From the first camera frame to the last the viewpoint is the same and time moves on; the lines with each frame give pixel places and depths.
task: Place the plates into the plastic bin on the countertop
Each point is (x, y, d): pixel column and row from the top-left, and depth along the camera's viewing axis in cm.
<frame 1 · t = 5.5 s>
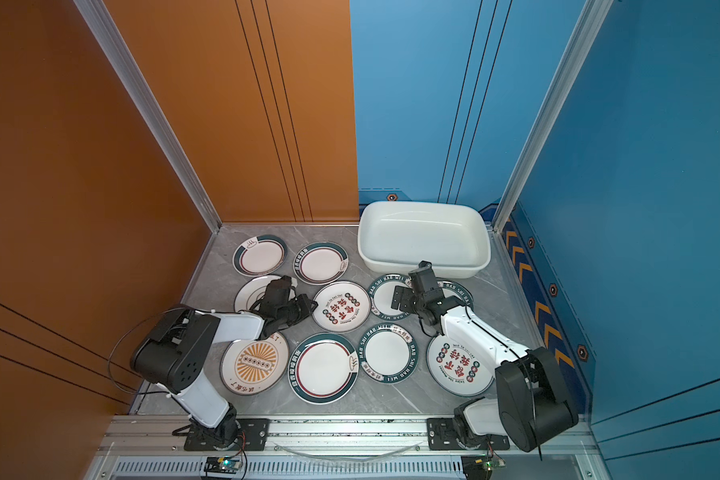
left hand: (319, 301, 96), fingers closed
right hand: (404, 297, 89), fingers open
small green red rim plate: (259, 255, 111), on the table
large green red rim plate: (320, 263, 111), on the table
white plastic bin: (394, 237, 117), point 2 cm above the table
white plate red characters centre: (343, 306, 98), on the table
green lettered rim plate upper: (381, 296, 102), on the table
orange sunburst plate: (252, 367, 86), on the table
front green red rim plate: (323, 369, 86), on the table
green lettered rim plate lower: (388, 353, 89), on the table

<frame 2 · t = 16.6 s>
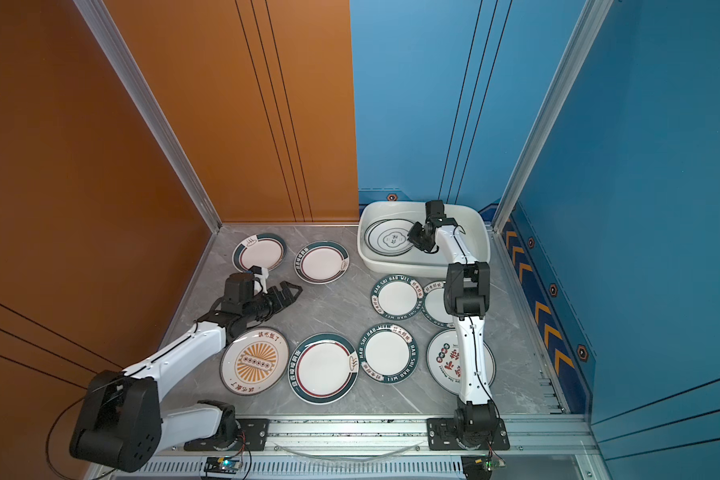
left hand: (294, 292, 87), fingers open
right hand: (407, 238, 110), fingers open
white plate thin green rings: (389, 237, 115), point 3 cm above the table
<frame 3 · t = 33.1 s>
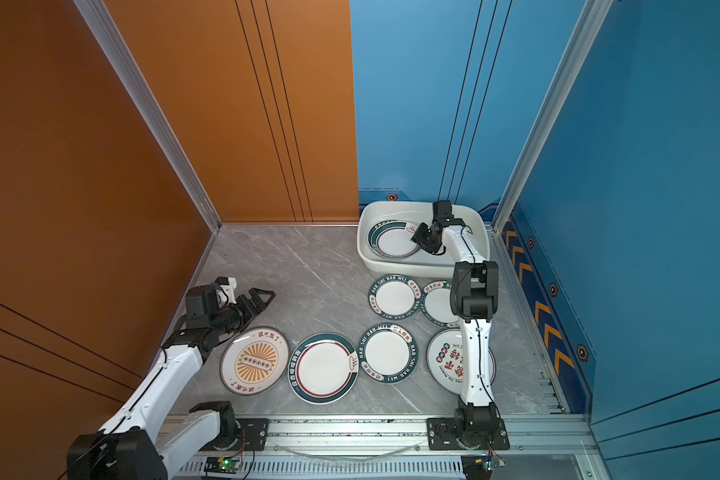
left hand: (267, 299, 83), fingers open
right hand: (413, 239, 108), fingers open
small green red rim plate: (391, 239, 115), point 3 cm above the table
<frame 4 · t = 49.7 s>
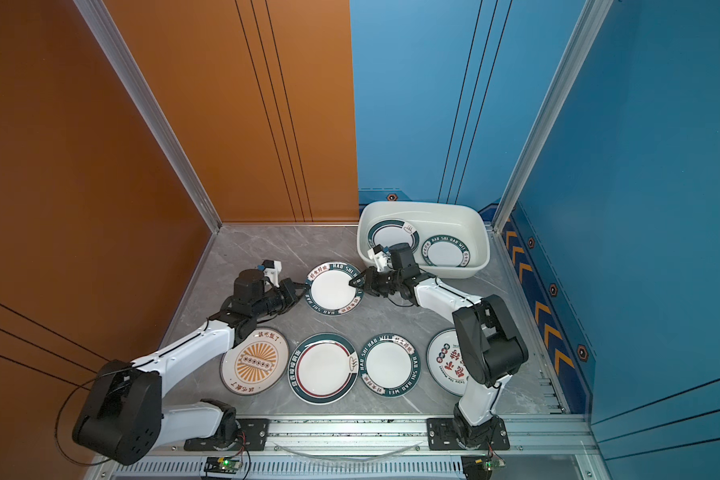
left hand: (312, 284, 84), fingers closed
right hand: (349, 285, 86), fingers closed
green lettered rim plate upper: (445, 251, 112), point 2 cm above the table
green lettered rim plate right: (329, 292, 87), point 13 cm above the table
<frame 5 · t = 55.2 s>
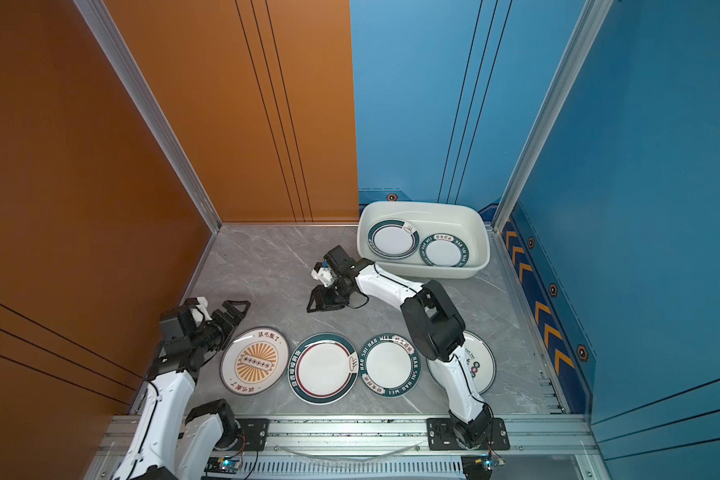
left hand: (242, 310, 82), fingers open
right hand: (311, 309, 88), fingers open
green lettered rim plate right: (444, 250, 112), point 3 cm above the table
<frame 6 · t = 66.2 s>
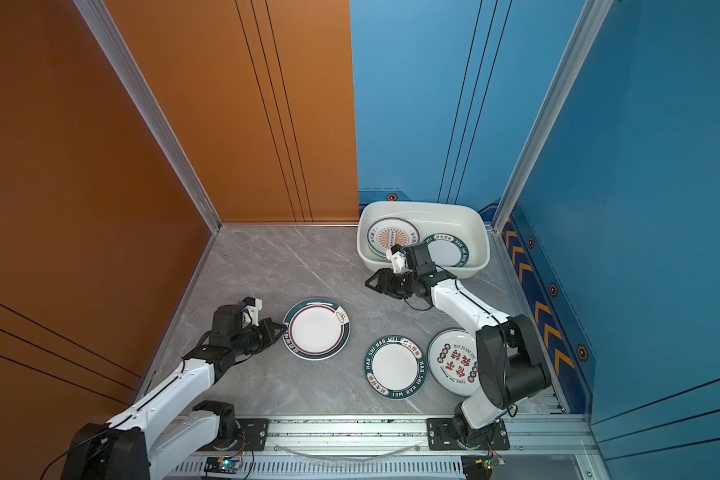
left hand: (287, 324, 86), fingers closed
right hand: (369, 285, 86), fingers open
orange sunburst plate: (392, 231, 118), point 3 cm above the table
front green red rim plate: (317, 329, 91), point 2 cm above the table
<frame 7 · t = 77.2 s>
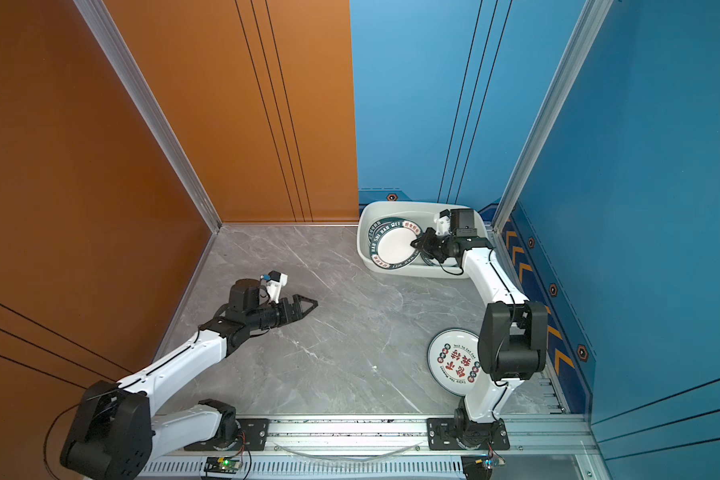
left hand: (309, 305, 83), fingers open
right hand: (410, 242, 89), fingers closed
front green red rim plate: (394, 232, 96), point 18 cm above the table
green lettered rim plate lower: (393, 258, 92), point 16 cm above the table
